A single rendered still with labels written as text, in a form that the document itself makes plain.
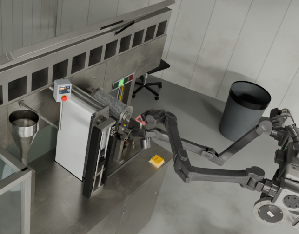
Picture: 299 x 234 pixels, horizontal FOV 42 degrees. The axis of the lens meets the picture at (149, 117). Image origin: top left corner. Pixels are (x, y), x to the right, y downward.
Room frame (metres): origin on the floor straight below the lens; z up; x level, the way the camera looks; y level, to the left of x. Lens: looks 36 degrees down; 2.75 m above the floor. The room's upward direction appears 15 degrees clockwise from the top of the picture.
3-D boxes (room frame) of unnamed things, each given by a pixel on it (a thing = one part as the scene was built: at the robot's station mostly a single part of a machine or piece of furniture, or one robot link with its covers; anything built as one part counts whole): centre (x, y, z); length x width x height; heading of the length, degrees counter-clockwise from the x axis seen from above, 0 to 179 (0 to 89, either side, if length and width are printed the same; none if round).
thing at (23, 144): (1.39, 0.58, 1.18); 0.14 x 0.14 x 0.57
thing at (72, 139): (1.76, 0.45, 1.17); 0.34 x 0.05 x 0.54; 63
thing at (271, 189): (1.44, -0.68, 1.45); 0.09 x 0.08 x 0.12; 169
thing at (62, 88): (1.51, 0.43, 1.66); 0.07 x 0.07 x 0.10; 37
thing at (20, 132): (1.39, 0.58, 1.50); 0.14 x 0.14 x 0.06
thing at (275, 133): (1.93, -0.78, 1.45); 0.09 x 0.08 x 0.12; 169
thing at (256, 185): (1.48, -0.61, 1.44); 0.10 x 0.09 x 0.05; 79
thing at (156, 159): (2.02, -0.13, 0.91); 0.07 x 0.07 x 0.02; 63
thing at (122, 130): (1.93, 0.13, 1.05); 0.06 x 0.05 x 0.31; 63
